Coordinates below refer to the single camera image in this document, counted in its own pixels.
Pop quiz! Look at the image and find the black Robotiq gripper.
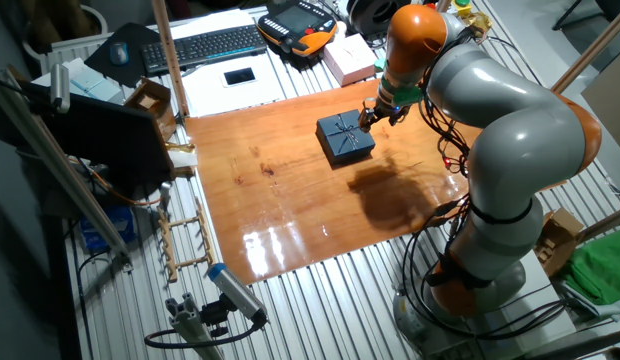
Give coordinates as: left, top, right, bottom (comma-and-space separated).
359, 98, 412, 134

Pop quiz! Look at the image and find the blue gift box lid ribbon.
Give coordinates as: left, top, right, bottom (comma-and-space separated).
315, 109, 377, 160

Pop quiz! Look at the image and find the pale pink gift box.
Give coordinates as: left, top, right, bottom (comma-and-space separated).
322, 33, 379, 87

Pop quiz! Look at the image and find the small open cardboard box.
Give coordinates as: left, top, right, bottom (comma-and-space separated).
123, 77, 178, 142

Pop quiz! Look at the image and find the cardboard box with inserts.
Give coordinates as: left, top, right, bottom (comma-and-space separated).
533, 207, 586, 279

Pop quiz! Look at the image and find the white light blue box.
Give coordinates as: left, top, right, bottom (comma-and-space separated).
31, 56, 126, 107

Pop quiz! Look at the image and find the black filament spool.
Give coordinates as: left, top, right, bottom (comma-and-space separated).
347, 0, 406, 37

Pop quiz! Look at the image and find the black orange teach pendant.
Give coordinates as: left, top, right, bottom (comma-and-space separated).
256, 0, 339, 58

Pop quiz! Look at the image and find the glossy wooden board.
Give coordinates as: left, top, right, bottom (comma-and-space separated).
183, 77, 567, 286

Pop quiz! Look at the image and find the white smartphone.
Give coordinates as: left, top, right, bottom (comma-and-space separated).
220, 66, 258, 89

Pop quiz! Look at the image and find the large white paper sheet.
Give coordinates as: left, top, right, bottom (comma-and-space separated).
181, 52, 287, 119

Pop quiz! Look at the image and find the black computer keyboard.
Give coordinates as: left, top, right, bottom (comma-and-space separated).
140, 23, 269, 77

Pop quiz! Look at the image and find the white tissue gold foil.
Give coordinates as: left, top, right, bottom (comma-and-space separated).
163, 141, 199, 172

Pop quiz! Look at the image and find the wooden ladder rack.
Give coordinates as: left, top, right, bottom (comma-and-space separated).
156, 196, 216, 284

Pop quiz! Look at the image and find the beige flat panel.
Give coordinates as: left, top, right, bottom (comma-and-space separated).
580, 58, 620, 162

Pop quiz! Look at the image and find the black mouse pad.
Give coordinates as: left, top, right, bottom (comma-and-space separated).
83, 22, 162, 89

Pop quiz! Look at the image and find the grey computer mouse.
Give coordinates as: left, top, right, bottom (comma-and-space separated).
109, 41, 131, 67

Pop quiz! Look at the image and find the black flat monitor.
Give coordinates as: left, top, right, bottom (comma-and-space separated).
17, 79, 177, 194

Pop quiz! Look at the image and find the green cloth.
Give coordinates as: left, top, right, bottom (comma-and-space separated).
559, 227, 620, 307

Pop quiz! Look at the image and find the aluminium profile stand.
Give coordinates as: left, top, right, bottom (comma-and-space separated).
164, 292, 226, 360

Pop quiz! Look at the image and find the blue plastic package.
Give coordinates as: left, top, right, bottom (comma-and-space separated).
79, 204, 138, 254

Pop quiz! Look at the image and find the white ribbed panel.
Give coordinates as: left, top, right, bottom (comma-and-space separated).
39, 32, 116, 76

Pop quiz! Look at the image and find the long aluminium bar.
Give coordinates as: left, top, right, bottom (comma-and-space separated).
0, 67, 135, 274

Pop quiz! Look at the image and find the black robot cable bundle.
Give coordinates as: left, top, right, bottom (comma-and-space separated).
399, 24, 574, 344

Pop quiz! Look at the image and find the silver camera blue end cap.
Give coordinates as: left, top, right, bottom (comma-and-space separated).
206, 262, 270, 325

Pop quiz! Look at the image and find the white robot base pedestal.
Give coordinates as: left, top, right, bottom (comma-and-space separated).
392, 247, 579, 360

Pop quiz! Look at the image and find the black camera clamp mount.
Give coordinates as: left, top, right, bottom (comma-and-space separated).
198, 293, 237, 339

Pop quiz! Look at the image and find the thin orange cable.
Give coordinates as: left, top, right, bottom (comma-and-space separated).
72, 157, 162, 208

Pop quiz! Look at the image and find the black camera cable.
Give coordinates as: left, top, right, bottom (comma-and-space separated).
143, 312, 269, 350

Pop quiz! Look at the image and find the silver depth camera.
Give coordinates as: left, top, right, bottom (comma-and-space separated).
49, 62, 72, 115

